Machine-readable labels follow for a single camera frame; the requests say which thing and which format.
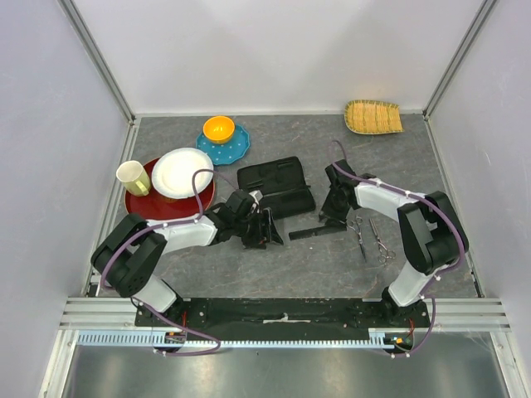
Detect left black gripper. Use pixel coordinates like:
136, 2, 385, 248
233, 208, 283, 250

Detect black straight comb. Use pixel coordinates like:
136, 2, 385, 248
288, 224, 347, 240

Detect silver scissors with black blades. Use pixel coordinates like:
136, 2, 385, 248
347, 216, 367, 261

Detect black zipper tool case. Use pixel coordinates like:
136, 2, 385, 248
236, 156, 316, 220

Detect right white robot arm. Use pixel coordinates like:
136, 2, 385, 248
319, 159, 470, 327

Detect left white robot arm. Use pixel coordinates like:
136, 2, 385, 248
90, 189, 284, 326

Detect silver thinning scissors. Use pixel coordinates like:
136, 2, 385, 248
369, 218, 396, 264

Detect teal dotted plate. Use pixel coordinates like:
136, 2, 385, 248
196, 124, 251, 166

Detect woven bamboo basket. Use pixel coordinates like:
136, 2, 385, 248
343, 99, 404, 135

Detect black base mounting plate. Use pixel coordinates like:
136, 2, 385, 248
134, 296, 429, 342

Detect white paper plate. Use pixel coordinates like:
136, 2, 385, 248
151, 148, 213, 199

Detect orange bowl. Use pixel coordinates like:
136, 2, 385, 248
202, 115, 236, 144

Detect red round plate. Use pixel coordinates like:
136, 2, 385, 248
124, 158, 215, 221

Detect cream yellow mug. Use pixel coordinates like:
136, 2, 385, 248
115, 160, 151, 197

